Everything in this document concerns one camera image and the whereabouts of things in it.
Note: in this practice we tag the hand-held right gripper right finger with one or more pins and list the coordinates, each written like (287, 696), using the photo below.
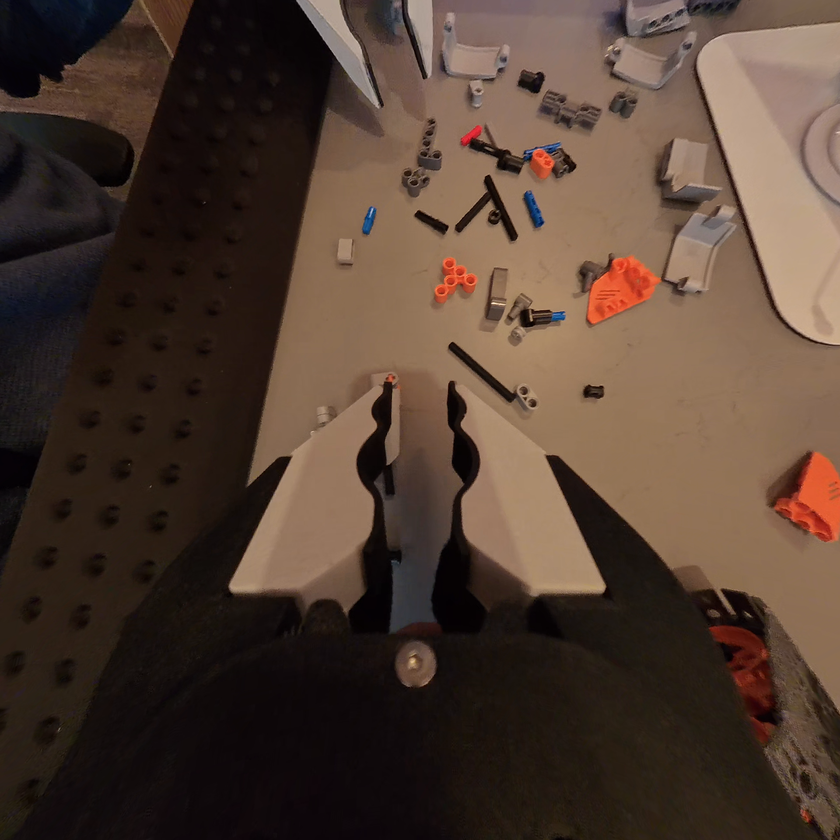
(525, 525)

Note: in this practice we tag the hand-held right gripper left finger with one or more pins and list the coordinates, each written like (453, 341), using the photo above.
(308, 525)

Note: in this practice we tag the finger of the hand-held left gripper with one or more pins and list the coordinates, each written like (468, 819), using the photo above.
(341, 33)
(420, 26)

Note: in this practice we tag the grey cylinder axle assembly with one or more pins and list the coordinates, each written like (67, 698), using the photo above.
(390, 426)

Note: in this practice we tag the blue pin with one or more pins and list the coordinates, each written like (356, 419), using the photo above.
(369, 220)
(534, 208)
(543, 150)

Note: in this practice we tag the dark grey elbow connector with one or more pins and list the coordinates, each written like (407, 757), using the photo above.
(518, 306)

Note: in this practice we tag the grey curved panel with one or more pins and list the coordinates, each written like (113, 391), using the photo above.
(686, 172)
(472, 58)
(649, 64)
(699, 254)

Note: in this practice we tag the light grey small connector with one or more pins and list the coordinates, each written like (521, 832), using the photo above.
(476, 93)

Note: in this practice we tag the light grey long block piece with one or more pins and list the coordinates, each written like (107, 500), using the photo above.
(325, 416)

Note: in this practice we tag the dark grey holed beam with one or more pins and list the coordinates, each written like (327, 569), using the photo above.
(430, 141)

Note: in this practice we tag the red pin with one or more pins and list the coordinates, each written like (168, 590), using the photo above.
(470, 136)

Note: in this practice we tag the black short connector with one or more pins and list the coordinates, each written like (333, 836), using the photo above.
(531, 80)

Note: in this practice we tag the grey double-hole connector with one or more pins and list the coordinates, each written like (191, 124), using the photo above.
(527, 396)

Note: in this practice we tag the black thin axle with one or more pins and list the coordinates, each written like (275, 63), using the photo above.
(489, 145)

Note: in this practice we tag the dark grey triple tube connector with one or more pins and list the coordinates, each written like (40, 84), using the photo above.
(415, 182)

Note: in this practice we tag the long black axle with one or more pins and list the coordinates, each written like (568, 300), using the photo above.
(482, 371)

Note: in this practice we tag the orange two-hole connector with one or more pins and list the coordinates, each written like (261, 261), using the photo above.
(541, 164)

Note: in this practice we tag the black dimpled mat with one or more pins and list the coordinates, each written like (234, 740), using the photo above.
(164, 394)

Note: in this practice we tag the black long pin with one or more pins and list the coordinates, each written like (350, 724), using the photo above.
(431, 222)

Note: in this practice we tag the dark grey ribbed connector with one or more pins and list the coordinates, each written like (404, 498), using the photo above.
(564, 162)

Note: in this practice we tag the black connector with blue pin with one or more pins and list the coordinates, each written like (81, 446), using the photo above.
(541, 317)

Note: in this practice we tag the light grey slope tile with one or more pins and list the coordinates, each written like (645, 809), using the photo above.
(346, 251)

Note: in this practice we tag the grey L-shaped beam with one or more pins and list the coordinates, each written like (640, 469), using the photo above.
(497, 293)

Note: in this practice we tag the light grey angled panel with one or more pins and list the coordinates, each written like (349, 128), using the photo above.
(656, 16)

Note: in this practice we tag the orange flat panel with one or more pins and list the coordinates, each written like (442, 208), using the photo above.
(620, 294)

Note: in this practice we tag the orange five-hole connector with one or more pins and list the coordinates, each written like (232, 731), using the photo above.
(455, 279)

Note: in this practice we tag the dark grey pin connector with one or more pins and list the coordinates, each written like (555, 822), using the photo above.
(594, 272)

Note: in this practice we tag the orange wedge brick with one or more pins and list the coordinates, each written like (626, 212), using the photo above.
(810, 495)

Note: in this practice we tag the black chair armrest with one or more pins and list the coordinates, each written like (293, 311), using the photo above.
(72, 148)

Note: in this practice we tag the dark grey short beam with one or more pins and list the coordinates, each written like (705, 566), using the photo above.
(712, 5)

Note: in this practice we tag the tracked toy robot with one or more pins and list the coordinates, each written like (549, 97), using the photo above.
(774, 689)

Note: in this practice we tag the white stand base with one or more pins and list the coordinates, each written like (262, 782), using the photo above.
(774, 131)

